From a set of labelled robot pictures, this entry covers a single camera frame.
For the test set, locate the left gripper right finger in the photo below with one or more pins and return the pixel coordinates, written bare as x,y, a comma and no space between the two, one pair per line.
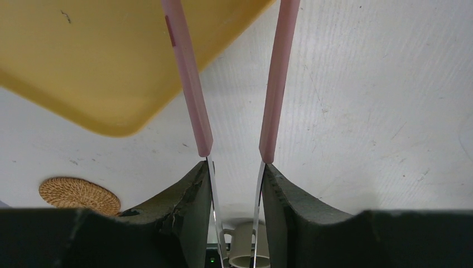
298,225

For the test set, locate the yellow serving tray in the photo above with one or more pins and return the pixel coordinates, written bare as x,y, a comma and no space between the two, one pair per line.
107,66

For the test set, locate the pink handled metal tongs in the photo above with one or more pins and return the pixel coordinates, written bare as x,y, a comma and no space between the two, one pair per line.
185,58

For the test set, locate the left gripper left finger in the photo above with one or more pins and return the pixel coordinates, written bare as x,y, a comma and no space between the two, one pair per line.
174,223

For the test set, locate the grey small cup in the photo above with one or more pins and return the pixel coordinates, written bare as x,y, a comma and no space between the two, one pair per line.
241,246

